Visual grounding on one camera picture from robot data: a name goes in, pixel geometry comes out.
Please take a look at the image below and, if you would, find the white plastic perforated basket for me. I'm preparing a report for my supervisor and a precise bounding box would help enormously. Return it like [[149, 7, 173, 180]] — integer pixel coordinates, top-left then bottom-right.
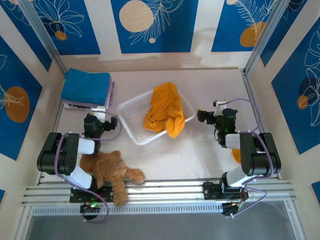
[[116, 88, 196, 146]]

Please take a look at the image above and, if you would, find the orange t-shirt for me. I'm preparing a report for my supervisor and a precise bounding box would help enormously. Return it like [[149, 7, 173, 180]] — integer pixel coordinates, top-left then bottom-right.
[[143, 81, 189, 140]]

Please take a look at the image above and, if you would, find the white patterned folded t-shirt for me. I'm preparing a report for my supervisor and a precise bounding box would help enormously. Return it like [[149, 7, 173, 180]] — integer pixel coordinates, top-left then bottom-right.
[[63, 103, 92, 110]]

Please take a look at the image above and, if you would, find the white cup with orange lid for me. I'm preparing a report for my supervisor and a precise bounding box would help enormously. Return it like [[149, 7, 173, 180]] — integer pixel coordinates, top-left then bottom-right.
[[231, 147, 242, 165]]

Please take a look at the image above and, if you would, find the brown teddy bear plush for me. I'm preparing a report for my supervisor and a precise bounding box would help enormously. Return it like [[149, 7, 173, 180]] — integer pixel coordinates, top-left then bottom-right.
[[79, 149, 146, 207]]

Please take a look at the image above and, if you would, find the blue folded t-shirt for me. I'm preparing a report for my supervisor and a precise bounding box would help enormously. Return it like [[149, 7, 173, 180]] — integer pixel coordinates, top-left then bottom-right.
[[61, 67, 112, 106]]

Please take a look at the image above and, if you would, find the black left controller box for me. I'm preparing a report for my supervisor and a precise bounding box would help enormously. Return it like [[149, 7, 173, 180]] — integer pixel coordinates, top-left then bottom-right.
[[79, 202, 102, 214]]

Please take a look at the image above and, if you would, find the black controller box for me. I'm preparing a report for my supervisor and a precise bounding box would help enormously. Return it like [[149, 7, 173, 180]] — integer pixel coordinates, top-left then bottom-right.
[[221, 201, 247, 216], [79, 202, 102, 214]]

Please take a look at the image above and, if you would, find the black right controller box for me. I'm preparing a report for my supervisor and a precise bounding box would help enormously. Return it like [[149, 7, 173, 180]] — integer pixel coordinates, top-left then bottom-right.
[[221, 201, 247, 216]]

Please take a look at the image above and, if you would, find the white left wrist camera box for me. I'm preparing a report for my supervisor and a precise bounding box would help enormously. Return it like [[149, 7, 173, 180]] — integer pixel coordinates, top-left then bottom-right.
[[91, 106, 106, 118]]

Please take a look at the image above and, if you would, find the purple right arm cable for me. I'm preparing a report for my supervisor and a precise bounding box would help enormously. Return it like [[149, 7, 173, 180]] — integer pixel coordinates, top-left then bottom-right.
[[224, 97, 273, 220]]

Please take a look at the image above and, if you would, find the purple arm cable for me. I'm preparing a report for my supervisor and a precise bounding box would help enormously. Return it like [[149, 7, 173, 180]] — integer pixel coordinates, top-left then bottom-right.
[[54, 111, 123, 224], [224, 97, 273, 220]]

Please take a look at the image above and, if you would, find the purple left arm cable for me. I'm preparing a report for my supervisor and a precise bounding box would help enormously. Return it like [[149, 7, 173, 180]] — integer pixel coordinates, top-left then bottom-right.
[[54, 111, 123, 224]]

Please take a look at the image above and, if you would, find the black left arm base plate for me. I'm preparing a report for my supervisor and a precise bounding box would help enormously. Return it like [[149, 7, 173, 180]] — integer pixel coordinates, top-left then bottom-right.
[[69, 184, 114, 204]]

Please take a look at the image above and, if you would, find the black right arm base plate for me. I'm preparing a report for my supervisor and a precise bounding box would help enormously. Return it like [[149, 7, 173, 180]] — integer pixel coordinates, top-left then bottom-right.
[[202, 181, 248, 201]]

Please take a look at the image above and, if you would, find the aluminium front rail frame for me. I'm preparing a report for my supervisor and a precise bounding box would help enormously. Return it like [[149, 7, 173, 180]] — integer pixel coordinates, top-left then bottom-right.
[[21, 177, 298, 208]]

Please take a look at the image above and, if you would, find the slotted grey cable duct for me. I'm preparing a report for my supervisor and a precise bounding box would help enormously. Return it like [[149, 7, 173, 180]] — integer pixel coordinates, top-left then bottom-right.
[[31, 202, 225, 216]]

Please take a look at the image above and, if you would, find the aluminium corner post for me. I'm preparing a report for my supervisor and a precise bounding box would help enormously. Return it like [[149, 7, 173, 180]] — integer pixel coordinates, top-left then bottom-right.
[[17, 0, 68, 74], [243, 0, 289, 75]]

